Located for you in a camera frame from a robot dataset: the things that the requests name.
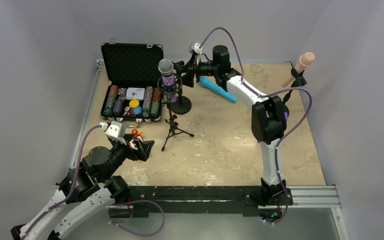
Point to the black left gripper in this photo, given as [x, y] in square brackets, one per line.
[134, 147]

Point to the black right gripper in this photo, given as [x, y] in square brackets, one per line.
[191, 70]

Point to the purple glitter microphone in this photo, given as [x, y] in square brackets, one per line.
[169, 84]

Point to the black tripod mic stand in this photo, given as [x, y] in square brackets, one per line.
[174, 129]

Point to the black round-base mic stand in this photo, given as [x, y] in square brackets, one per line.
[298, 81]
[183, 105]

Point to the pink toy microphone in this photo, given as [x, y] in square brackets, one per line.
[305, 61]

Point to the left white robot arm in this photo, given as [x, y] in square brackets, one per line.
[89, 187]

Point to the red yellow toy block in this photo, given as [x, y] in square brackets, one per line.
[136, 140]

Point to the blue toy microphone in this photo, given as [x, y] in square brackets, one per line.
[206, 83]

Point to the triangular all-in marker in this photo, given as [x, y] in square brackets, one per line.
[128, 111]

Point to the blue small blind chip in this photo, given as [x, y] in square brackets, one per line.
[137, 110]

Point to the yellow round chip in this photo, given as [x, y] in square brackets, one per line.
[134, 103]

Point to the black poker chip case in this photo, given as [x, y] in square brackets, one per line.
[130, 65]

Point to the white playing card deck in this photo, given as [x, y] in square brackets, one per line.
[135, 93]

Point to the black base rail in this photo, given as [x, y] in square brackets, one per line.
[245, 200]

